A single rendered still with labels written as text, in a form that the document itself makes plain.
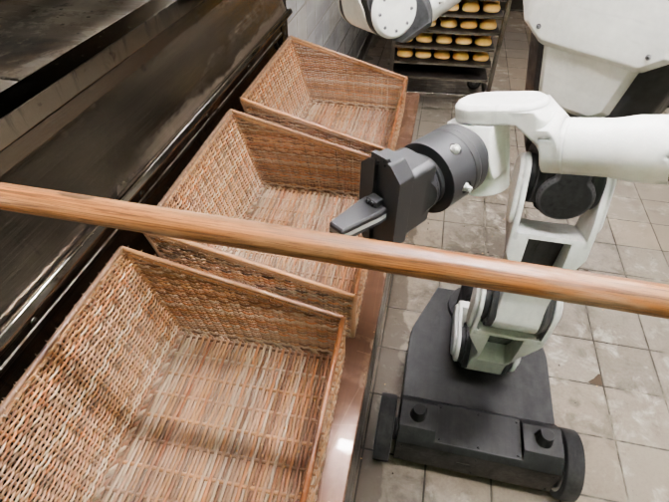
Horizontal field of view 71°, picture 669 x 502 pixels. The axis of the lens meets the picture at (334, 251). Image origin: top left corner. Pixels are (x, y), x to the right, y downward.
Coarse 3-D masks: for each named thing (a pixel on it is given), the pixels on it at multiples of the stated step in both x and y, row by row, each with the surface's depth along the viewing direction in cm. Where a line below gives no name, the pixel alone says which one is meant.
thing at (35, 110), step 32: (160, 0) 106; (192, 0) 113; (128, 32) 92; (160, 32) 102; (64, 64) 81; (96, 64) 84; (0, 96) 72; (32, 96) 72; (64, 96) 78; (0, 128) 67
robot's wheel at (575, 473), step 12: (564, 432) 136; (576, 432) 137; (564, 444) 133; (576, 444) 132; (564, 456) 132; (576, 456) 130; (564, 468) 130; (576, 468) 129; (564, 480) 129; (576, 480) 128; (552, 492) 137; (564, 492) 130; (576, 492) 129
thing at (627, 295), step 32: (0, 192) 50; (32, 192) 50; (64, 192) 50; (96, 224) 49; (128, 224) 48; (160, 224) 47; (192, 224) 47; (224, 224) 46; (256, 224) 46; (288, 256) 46; (320, 256) 45; (352, 256) 44; (384, 256) 44; (416, 256) 43; (448, 256) 43; (480, 256) 43; (512, 288) 42; (544, 288) 42; (576, 288) 41; (608, 288) 41; (640, 288) 41
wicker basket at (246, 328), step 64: (128, 256) 97; (64, 320) 82; (128, 320) 96; (192, 320) 108; (256, 320) 104; (320, 320) 99; (64, 384) 80; (128, 384) 95; (192, 384) 102; (256, 384) 102; (64, 448) 80; (128, 448) 92; (192, 448) 92; (256, 448) 92; (320, 448) 83
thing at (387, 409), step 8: (384, 392) 148; (384, 400) 142; (392, 400) 143; (384, 408) 140; (392, 408) 140; (384, 416) 138; (392, 416) 138; (384, 424) 137; (392, 424) 137; (376, 432) 137; (384, 432) 137; (392, 432) 137; (376, 440) 137; (384, 440) 137; (376, 448) 138; (384, 448) 137; (376, 456) 140; (384, 456) 139
